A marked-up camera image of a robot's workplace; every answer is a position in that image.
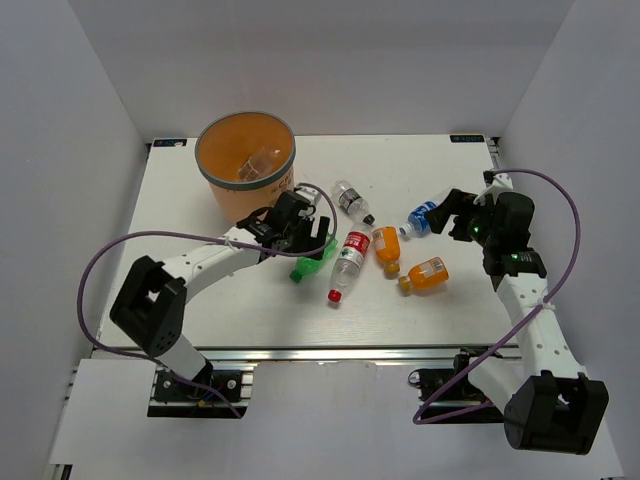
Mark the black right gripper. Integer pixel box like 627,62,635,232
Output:
424,189,499,248

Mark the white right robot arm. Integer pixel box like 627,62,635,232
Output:
425,189,609,455

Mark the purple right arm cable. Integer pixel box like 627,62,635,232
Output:
411,168,581,425

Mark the orange juice bottle with barcode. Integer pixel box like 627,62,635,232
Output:
398,257,449,294

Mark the aluminium table front rail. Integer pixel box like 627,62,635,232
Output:
92,344,526,363

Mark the green plastic bottle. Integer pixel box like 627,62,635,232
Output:
289,238,337,283

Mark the small clear bottle black label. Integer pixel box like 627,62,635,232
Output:
331,180,375,226

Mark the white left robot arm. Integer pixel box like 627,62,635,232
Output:
109,183,337,399

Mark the clear bottle with blue label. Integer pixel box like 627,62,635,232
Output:
398,188,450,239

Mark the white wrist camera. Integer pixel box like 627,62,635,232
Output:
477,170,513,204
294,185,322,206

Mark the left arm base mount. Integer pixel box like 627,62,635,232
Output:
147,361,256,419

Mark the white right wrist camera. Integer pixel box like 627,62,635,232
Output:
477,170,513,204

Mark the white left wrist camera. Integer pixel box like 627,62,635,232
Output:
294,185,322,206

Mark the orange cylindrical bin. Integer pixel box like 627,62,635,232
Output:
195,112,296,223

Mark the clear bottle red label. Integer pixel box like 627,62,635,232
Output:
327,222,372,304

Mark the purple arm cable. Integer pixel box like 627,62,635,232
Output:
76,182,338,419
411,168,581,425

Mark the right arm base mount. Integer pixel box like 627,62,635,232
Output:
407,348,503,424

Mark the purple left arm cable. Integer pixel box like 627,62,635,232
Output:
76,182,338,419

